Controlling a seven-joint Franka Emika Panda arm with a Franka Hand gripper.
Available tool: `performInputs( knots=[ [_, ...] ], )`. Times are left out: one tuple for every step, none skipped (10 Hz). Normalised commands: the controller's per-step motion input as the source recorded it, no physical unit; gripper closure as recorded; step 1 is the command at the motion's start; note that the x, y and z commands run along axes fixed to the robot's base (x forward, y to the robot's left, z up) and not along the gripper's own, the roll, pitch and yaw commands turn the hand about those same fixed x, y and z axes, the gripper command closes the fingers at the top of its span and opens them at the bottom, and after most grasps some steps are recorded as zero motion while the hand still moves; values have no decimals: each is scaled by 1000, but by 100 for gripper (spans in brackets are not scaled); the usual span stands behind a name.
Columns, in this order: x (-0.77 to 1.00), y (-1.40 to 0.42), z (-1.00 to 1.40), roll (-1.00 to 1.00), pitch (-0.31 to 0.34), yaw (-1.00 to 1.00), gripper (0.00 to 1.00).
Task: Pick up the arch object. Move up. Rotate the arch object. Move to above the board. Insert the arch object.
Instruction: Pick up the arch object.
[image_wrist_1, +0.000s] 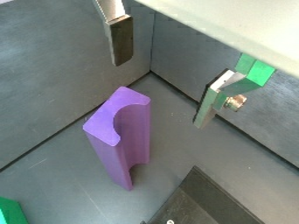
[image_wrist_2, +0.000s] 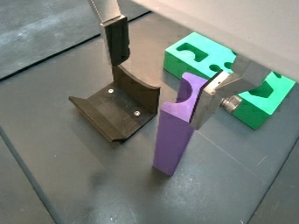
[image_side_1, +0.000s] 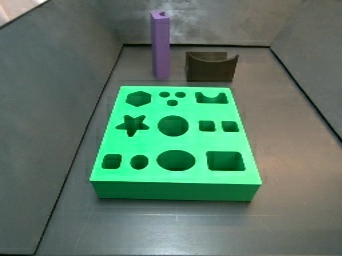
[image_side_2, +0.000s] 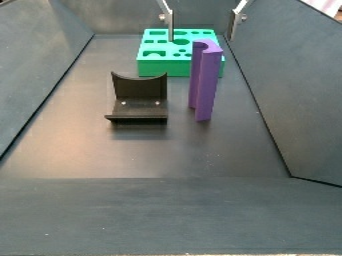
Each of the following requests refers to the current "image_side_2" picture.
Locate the black curved holder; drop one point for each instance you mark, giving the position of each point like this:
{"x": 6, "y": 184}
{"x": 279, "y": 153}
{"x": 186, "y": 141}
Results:
{"x": 141, "y": 98}

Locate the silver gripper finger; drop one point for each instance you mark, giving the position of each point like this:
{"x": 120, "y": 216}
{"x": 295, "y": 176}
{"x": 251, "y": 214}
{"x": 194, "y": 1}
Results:
{"x": 236, "y": 18}
{"x": 166, "y": 16}

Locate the green foam shape board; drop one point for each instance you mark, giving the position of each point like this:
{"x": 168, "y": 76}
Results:
{"x": 164, "y": 56}

